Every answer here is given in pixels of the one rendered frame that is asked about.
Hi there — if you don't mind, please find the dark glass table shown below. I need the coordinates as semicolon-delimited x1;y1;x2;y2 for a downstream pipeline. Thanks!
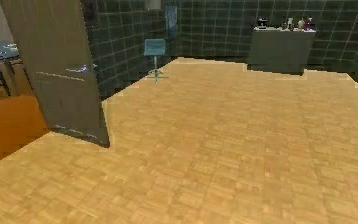
0;41;23;98

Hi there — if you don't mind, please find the silver door handle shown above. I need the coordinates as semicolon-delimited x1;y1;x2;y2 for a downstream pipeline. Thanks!
66;64;98;73

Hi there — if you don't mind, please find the dark grey cabinet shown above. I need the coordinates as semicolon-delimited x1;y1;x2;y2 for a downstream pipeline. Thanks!
247;27;317;76

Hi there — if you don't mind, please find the teal swivel chair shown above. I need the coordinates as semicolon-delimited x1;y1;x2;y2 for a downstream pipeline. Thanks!
143;38;170;83

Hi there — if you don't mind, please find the grey room door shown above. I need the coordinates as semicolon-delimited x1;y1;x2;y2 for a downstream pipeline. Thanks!
0;0;111;148

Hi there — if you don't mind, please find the purple round object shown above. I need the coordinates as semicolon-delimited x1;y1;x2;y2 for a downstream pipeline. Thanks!
304;17;316;32

